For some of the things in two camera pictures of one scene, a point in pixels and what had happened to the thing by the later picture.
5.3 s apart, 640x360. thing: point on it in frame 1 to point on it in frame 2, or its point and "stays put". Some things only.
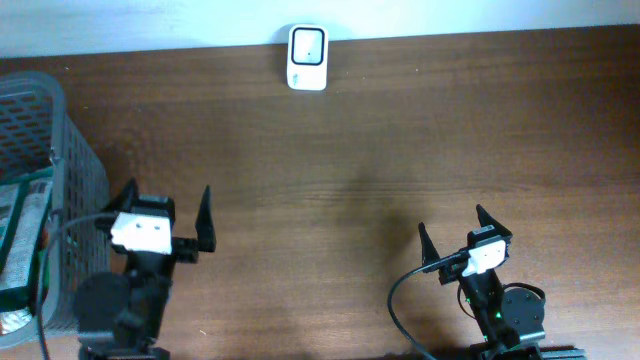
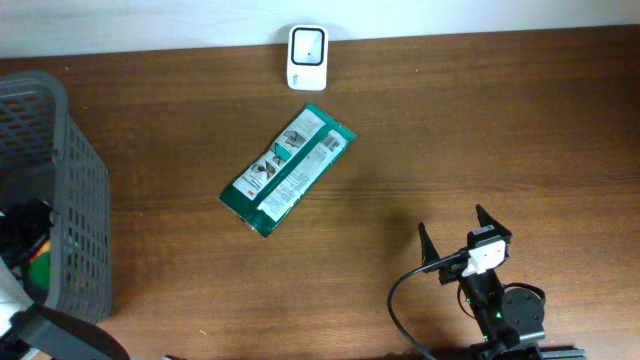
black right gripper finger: (486, 219) stays put
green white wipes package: (24, 210) to (287, 168)
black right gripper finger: (429, 251) stays put
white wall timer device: (307, 57) stays put
